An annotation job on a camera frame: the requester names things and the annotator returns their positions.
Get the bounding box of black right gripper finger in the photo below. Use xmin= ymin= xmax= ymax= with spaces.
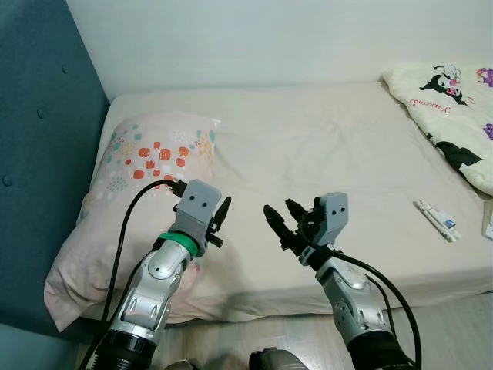
xmin=286 ymin=199 xmax=314 ymax=233
xmin=263 ymin=204 xmax=299 ymax=250

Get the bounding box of pink floral print pillow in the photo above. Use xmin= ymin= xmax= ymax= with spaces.
xmin=44 ymin=110 xmax=223 ymax=332

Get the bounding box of cream sheeted bed mattress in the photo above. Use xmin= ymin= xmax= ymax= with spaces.
xmin=77 ymin=81 xmax=493 ymax=325

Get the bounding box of grey robot right leg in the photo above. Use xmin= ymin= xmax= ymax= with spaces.
xmin=249 ymin=347 xmax=309 ymax=370

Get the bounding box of white blue tube package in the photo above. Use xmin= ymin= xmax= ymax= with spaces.
xmin=414 ymin=199 xmax=461 ymax=243

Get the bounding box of cream cartoon print blanket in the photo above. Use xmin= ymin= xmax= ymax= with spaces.
xmin=381 ymin=62 xmax=493 ymax=197

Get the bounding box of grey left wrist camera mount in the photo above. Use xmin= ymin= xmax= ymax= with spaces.
xmin=171 ymin=180 xmax=223 ymax=249

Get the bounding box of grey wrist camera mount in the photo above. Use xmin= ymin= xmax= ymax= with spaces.
xmin=314 ymin=193 xmax=349 ymax=247
xmin=171 ymin=180 xmax=223 ymax=249

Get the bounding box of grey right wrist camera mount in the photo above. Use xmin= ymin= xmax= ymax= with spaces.
xmin=314 ymin=193 xmax=349 ymax=247

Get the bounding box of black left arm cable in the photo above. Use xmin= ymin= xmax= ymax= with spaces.
xmin=77 ymin=180 xmax=187 ymax=370

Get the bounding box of teal upholstered bed frame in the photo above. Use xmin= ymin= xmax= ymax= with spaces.
xmin=0 ymin=0 xmax=113 ymax=344

